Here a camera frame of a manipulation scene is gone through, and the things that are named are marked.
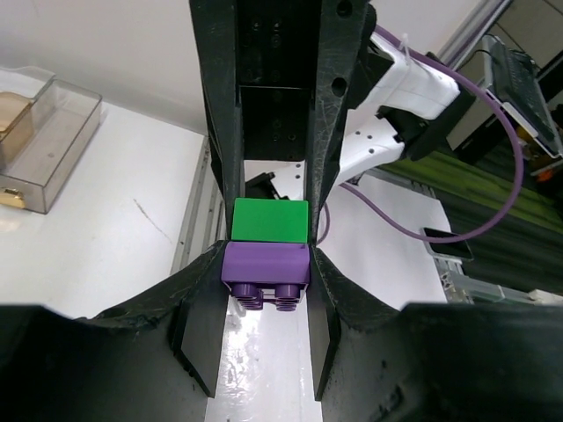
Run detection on black phone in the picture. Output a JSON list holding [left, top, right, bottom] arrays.
[[420, 226, 475, 263]]

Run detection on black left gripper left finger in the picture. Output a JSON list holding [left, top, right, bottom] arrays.
[[1, 241, 229, 421]]

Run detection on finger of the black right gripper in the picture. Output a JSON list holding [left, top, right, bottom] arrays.
[[189, 1, 244, 236], [305, 1, 369, 242]]

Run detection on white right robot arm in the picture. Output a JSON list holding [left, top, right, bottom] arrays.
[[190, 1, 472, 240]]

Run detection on green curved lego brick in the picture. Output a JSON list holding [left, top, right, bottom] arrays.
[[230, 198, 309, 244]]

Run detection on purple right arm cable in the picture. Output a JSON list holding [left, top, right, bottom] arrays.
[[316, 24, 529, 245]]

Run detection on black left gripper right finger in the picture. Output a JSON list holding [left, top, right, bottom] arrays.
[[307, 247, 562, 421]]

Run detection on amber transparent bin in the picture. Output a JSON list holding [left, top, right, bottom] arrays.
[[1, 91, 34, 170]]

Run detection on laptop on stand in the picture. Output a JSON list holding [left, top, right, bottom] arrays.
[[482, 34, 562, 158]]

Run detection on clear transparent bin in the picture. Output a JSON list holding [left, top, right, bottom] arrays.
[[1, 66, 102, 214]]

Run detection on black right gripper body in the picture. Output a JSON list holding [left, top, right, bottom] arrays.
[[237, 1, 321, 161]]

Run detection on purple butterfly lego brick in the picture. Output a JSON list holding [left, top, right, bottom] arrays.
[[221, 241, 311, 312]]

